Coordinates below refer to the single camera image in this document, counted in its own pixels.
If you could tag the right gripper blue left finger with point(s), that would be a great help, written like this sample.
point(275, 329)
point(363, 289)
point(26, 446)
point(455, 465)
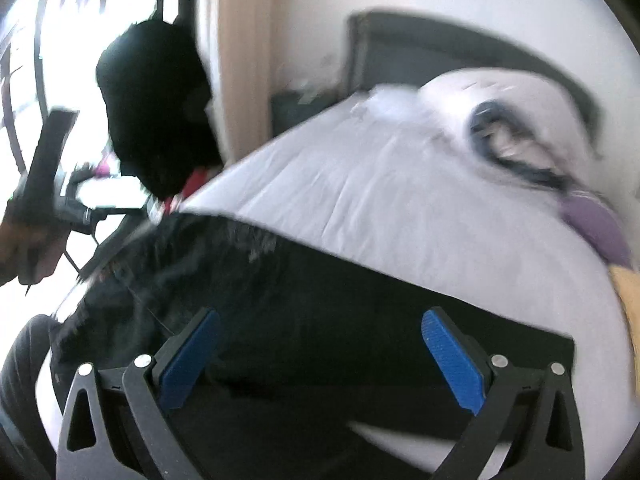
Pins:
point(156, 385)

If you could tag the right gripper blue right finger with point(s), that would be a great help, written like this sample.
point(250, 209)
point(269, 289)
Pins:
point(487, 389)

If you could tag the black denim pants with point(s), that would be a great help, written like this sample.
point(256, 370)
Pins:
point(308, 343)

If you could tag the person's left hand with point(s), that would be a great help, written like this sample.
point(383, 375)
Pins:
point(30, 249)

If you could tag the red white garment steamer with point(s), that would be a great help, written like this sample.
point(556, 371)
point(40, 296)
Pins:
point(159, 209)

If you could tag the black hanging coat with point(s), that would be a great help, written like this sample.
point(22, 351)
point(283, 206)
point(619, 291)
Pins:
point(156, 91)

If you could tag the yellow cushion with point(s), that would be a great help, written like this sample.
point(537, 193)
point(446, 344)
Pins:
point(627, 286)

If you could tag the purple cushion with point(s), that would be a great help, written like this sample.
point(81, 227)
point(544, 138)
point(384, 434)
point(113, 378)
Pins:
point(598, 225)

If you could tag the white bed sheet mattress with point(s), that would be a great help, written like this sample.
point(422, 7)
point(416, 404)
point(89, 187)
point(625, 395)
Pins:
point(402, 201)

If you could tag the dark grey nightstand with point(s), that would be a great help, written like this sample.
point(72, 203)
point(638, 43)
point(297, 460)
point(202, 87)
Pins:
point(290, 108)

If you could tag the rolled white grey duvet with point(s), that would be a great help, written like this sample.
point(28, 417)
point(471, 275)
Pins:
point(521, 122)

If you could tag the beige curtain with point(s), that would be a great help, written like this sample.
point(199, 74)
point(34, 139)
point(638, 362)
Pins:
point(234, 41)

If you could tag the white pillow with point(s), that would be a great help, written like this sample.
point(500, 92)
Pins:
point(395, 103)

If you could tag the dark grey headboard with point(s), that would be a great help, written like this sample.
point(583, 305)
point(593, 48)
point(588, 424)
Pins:
point(386, 47)

